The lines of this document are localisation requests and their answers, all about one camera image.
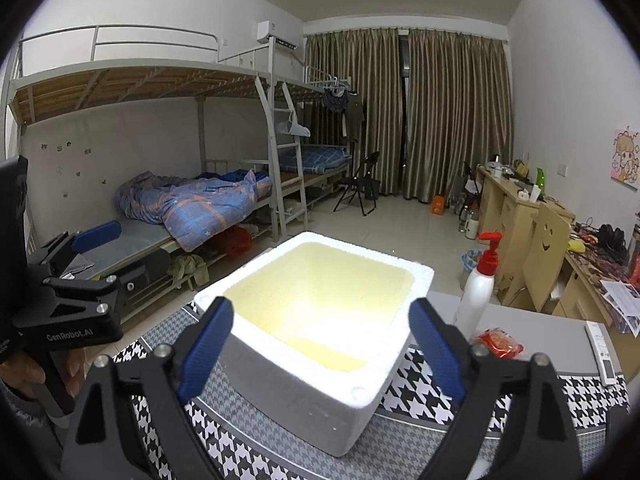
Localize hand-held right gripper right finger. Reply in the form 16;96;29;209
407;297;583;480

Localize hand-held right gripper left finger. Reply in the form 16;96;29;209
62;296;236;480

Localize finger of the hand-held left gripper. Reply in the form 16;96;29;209
27;220;122;281
10;272;126;356

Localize white foam box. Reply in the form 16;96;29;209
192;231;435;458

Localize person's left forearm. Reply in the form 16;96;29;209
0;385;68;466

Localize person's left hand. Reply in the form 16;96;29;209
0;347;87;403

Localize red snack packet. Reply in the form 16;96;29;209
472;328;526;361

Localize white pump bottle red cap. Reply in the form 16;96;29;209
452;231;503;343

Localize green cloth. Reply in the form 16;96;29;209
170;254;208;291

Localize blue plaid quilt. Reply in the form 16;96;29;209
114;170;273;253

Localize red bag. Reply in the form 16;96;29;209
220;226;252;256

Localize wooden chair with smiley cutout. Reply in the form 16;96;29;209
501;201;572;313

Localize houndstooth table mat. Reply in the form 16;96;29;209
112;300;631;480

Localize long wooden desk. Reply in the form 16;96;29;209
550;220;640;386

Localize wooden desk cabinet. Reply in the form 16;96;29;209
475;165;576;261

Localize white remote control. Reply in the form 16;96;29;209
584;321;621;387

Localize metal bunk bed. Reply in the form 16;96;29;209
7;24;301;321
270;35;362;221

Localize printed papers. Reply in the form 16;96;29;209
597;277;640;333

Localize black folding chair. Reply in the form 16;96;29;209
333;151;381;217

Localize black shoes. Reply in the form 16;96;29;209
597;224;627;256

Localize blue plaid bedding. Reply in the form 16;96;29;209
277;144;352;173

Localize brown curtain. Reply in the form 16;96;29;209
407;27;513;202
304;29;407;197

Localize hanging clothes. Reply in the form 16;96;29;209
322;87;366;143

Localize white air conditioner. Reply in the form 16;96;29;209
256;21;301;50

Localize pink cartoon wall poster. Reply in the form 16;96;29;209
610;129;640;182

